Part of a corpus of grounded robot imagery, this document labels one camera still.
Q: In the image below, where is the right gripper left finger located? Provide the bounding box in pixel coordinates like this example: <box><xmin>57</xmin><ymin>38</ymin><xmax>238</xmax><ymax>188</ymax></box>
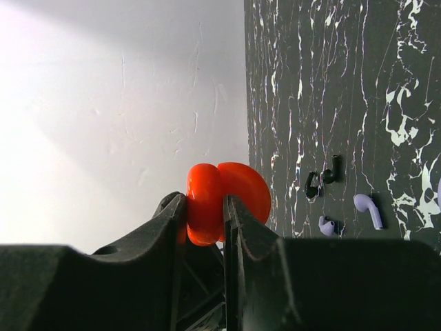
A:
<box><xmin>1</xmin><ymin>192</ymin><xmax>186</xmax><ymax>330</ymax></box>

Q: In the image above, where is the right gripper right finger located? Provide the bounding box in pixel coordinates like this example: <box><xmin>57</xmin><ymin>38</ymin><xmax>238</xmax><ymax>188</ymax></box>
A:
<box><xmin>223</xmin><ymin>195</ymin><xmax>440</xmax><ymax>330</ymax></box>

